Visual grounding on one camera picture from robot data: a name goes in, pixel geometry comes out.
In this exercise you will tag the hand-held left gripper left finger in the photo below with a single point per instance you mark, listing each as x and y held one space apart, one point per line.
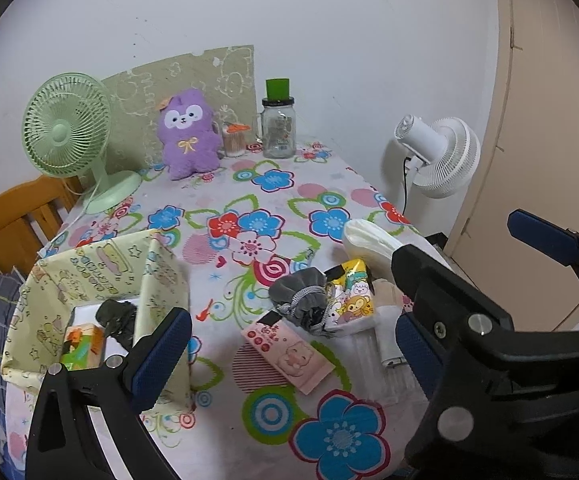
162 355

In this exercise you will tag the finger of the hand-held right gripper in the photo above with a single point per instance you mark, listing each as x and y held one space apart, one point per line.
544 237
449 290

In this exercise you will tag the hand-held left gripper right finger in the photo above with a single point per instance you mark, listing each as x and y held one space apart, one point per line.
419 355

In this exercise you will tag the beige soft cloth roll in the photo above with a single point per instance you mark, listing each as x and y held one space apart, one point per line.
387 310

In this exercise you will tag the yellow patterned storage box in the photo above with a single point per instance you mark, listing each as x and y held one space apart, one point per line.
162 270

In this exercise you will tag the yellow cartoon packet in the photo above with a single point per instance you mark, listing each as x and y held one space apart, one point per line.
354 290

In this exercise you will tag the white towel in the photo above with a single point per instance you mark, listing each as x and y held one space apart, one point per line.
369 242

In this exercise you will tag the pink tissue packet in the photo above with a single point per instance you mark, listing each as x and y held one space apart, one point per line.
289 357

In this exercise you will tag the black baseboard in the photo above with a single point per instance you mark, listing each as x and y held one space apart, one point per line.
437 240

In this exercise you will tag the black cloth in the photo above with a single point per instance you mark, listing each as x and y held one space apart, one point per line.
117 317

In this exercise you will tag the orange and green packet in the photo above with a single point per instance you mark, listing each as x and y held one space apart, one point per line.
82 345

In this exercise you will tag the white paper box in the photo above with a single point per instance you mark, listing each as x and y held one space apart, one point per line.
84 315

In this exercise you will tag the white standing fan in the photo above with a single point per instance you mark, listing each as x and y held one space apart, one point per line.
449 160

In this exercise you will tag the beige door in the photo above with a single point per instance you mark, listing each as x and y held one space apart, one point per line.
544 110

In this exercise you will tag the floral tablecloth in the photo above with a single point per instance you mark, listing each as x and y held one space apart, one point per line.
269 240

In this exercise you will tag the purple plush toy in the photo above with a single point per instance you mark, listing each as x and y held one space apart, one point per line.
189 145

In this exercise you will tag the cotton swab jar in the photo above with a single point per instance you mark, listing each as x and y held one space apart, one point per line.
233 145

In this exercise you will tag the glass mug jar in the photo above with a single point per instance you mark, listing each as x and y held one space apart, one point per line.
279 130

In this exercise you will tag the green desk fan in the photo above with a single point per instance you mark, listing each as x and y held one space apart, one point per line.
64 130

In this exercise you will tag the green patterned board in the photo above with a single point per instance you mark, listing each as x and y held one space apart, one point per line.
134 95

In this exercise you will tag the green plastic cup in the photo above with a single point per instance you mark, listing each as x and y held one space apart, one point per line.
278 89

